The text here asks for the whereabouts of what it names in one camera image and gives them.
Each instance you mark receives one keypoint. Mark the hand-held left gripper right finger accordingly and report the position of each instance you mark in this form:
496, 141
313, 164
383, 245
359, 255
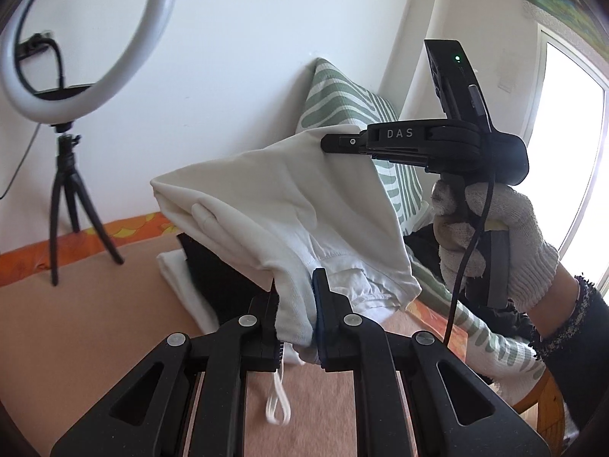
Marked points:
318, 314

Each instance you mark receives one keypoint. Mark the green striped white pillow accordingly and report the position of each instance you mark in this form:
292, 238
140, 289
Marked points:
333, 100

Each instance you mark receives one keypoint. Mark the wall socket with black plug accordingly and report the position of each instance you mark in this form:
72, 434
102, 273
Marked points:
35, 40

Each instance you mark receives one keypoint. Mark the person's right hand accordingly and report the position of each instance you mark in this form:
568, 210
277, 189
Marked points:
528, 257

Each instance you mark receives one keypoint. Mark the white wall plate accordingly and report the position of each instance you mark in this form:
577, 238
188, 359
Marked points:
505, 86

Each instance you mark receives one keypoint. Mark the wooden furniture frame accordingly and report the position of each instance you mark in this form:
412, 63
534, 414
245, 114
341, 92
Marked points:
547, 404

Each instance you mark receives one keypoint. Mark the white folded garment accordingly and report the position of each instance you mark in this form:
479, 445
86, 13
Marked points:
181, 285

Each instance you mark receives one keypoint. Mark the black jacket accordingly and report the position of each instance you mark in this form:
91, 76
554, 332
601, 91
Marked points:
421, 247

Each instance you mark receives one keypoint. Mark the black tripod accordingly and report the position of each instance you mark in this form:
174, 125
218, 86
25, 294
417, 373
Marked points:
66, 162

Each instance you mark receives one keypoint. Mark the orange floral blanket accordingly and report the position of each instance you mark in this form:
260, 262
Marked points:
28, 262

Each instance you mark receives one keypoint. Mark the window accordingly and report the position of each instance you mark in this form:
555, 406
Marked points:
571, 152

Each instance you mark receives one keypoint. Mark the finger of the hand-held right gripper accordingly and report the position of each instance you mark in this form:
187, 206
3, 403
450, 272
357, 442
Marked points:
352, 145

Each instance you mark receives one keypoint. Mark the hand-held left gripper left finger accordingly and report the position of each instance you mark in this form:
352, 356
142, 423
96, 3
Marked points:
266, 342

